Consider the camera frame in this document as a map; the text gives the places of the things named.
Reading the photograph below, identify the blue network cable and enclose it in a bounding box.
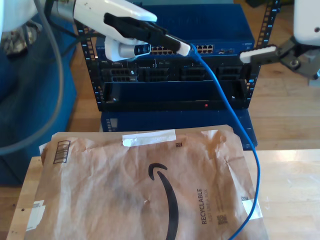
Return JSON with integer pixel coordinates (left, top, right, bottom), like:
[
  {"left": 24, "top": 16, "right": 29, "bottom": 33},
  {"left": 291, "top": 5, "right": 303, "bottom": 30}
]
[{"left": 188, "top": 42, "right": 262, "bottom": 240}]

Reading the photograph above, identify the black rack server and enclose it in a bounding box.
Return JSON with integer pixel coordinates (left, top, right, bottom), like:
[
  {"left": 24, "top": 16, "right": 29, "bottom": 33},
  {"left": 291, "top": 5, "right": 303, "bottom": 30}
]
[{"left": 98, "top": 57, "right": 254, "bottom": 83}]

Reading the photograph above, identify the blue and black rack shelf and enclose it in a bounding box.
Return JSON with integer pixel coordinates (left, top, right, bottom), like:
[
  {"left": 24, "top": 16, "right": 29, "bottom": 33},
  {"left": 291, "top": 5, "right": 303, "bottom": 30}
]
[{"left": 100, "top": 79, "right": 249, "bottom": 113}]

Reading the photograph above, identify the blue device under rack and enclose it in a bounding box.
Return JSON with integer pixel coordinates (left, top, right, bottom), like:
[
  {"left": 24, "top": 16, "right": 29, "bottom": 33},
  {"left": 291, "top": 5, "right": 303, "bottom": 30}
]
[{"left": 99, "top": 109, "right": 258, "bottom": 151}]

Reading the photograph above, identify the camouflage cloth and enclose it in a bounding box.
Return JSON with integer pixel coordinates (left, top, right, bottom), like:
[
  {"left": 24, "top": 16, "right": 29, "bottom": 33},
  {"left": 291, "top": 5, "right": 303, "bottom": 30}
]
[{"left": 0, "top": 21, "right": 43, "bottom": 56}]

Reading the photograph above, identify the blue sofa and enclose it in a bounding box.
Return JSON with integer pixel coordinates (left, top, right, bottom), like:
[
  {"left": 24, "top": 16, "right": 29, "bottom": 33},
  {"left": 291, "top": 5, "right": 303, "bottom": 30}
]
[{"left": 0, "top": 9, "right": 78, "bottom": 188}]

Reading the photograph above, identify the brown packing paper mailer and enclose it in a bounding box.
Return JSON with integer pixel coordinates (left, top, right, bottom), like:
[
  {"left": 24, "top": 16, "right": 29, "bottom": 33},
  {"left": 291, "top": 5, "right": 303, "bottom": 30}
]
[{"left": 6, "top": 124, "right": 270, "bottom": 240}]

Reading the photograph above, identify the black rack frame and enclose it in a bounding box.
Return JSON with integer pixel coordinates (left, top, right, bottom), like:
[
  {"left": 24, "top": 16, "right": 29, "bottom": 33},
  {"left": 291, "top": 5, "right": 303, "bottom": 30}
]
[{"left": 75, "top": 0, "right": 283, "bottom": 113}]

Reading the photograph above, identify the blue network switch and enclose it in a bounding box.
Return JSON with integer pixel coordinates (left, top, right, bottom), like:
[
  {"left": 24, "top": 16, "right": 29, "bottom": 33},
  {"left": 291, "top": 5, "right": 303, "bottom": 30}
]
[{"left": 95, "top": 4, "right": 256, "bottom": 60}]

